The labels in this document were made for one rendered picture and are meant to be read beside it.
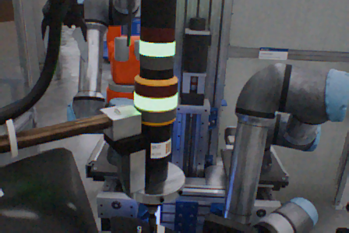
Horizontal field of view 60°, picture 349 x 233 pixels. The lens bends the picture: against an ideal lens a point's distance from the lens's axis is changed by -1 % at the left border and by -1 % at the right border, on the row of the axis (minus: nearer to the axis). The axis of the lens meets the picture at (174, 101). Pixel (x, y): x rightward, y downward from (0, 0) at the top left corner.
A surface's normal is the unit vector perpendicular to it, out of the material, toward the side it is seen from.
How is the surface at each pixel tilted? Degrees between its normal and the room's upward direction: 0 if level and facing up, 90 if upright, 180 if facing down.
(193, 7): 90
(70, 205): 43
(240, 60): 90
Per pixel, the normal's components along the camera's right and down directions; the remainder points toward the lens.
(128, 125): 0.59, 0.30
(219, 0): -0.03, 0.34
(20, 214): 0.55, -0.44
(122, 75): 0.25, 0.34
